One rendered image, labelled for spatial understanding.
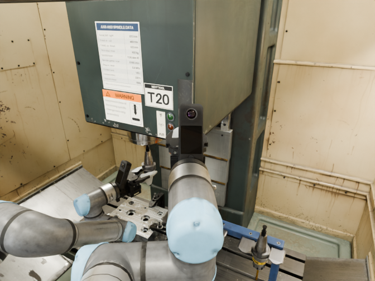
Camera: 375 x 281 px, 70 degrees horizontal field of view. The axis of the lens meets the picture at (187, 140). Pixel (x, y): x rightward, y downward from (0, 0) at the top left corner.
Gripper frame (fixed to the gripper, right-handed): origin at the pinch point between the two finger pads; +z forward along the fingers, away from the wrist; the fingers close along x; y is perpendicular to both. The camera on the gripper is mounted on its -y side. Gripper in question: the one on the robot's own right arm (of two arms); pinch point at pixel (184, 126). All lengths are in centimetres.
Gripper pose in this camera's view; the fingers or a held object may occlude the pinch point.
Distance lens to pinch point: 65.3
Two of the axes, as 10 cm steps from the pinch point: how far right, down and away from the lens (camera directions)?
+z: -0.5, -4.3, 9.0
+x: 10.0, -0.2, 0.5
